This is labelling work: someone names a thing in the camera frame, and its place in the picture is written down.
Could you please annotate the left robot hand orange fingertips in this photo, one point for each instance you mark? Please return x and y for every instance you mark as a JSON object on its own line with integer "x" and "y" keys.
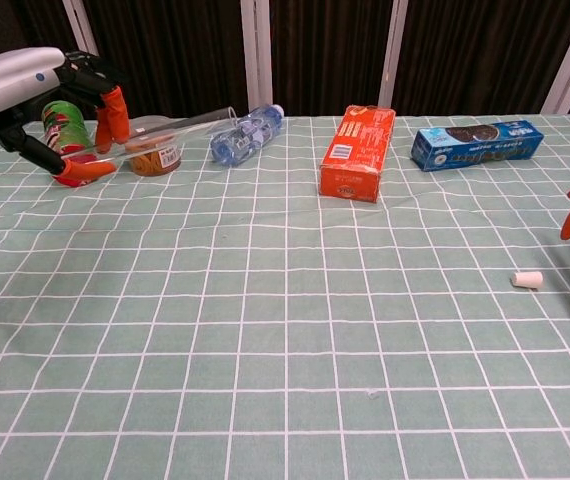
{"x": 10, "y": 82}

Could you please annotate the white stopper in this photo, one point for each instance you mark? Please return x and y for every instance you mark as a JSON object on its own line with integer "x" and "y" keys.
{"x": 527, "y": 280}

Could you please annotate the clear glass test tube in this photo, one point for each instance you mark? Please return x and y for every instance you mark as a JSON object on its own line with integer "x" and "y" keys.
{"x": 190, "y": 122}

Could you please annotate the green chips can red lid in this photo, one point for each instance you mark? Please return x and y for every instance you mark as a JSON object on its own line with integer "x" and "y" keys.
{"x": 65, "y": 125}

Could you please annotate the blue cookie box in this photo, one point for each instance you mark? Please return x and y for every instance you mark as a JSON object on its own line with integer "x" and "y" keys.
{"x": 480, "y": 150}

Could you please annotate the clear jar of rubber bands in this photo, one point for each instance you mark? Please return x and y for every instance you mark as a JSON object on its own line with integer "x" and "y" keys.
{"x": 157, "y": 160}

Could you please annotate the dark pleated curtain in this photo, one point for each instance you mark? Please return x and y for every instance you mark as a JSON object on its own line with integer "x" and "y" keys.
{"x": 180, "y": 50}

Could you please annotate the orange cardboard box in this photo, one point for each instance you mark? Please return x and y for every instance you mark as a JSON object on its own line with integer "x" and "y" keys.
{"x": 360, "y": 150}

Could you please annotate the clear plastic water bottle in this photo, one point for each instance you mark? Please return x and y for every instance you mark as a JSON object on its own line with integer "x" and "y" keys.
{"x": 250, "y": 135}

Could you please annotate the green checked tablecloth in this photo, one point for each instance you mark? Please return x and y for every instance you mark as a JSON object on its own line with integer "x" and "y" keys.
{"x": 285, "y": 350}

